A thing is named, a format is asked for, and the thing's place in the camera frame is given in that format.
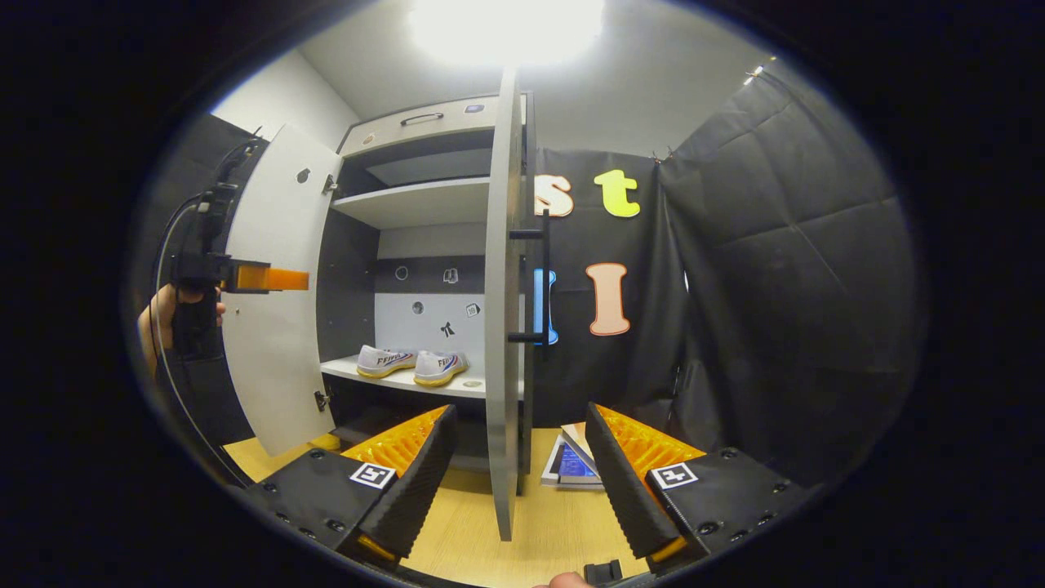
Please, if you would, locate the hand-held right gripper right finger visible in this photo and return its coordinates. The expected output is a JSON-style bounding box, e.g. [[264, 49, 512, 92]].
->
[[585, 402, 809, 564]]

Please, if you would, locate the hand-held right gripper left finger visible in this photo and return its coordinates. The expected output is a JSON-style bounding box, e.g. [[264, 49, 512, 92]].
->
[[245, 404, 460, 564]]

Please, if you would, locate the grey shoe cabinet door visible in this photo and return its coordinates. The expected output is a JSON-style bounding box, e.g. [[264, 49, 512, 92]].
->
[[222, 124, 344, 458], [483, 65, 556, 541]]

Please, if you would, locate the white striped canvas shoe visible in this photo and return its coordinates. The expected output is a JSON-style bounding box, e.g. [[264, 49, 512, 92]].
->
[[412, 350, 469, 387], [357, 345, 417, 379]]

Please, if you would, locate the grey shoe cabinet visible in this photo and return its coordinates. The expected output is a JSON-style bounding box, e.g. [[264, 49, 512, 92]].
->
[[317, 94, 536, 474]]

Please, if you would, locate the small stack of books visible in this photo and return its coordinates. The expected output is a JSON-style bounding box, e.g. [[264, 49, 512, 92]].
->
[[540, 422, 605, 489]]

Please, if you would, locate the black backdrop cloth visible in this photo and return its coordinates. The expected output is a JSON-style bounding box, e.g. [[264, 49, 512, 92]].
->
[[131, 57, 927, 491]]

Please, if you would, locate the large ceiling light panel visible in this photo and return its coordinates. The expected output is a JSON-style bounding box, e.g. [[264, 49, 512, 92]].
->
[[408, 0, 605, 66]]

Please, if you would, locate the black cable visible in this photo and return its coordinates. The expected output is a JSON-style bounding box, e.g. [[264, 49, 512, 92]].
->
[[151, 196, 246, 487]]

